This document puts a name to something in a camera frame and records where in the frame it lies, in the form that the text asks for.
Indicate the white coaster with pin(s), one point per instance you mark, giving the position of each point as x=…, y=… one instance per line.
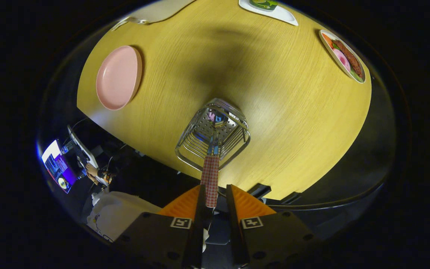
x=283, y=15

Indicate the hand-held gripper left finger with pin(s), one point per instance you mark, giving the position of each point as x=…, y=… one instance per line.
x=201, y=209

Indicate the green label drink bottle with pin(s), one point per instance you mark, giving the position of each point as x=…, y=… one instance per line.
x=263, y=4

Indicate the white toaster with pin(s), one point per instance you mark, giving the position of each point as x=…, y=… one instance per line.
x=155, y=11

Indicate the pink plate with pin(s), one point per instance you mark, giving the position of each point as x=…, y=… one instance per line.
x=118, y=78

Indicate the white plate with food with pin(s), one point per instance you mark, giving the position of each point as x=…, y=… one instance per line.
x=343, y=56

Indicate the white plastic bag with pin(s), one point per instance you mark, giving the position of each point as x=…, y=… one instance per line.
x=118, y=213

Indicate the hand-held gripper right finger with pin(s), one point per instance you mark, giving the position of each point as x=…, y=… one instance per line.
x=231, y=209

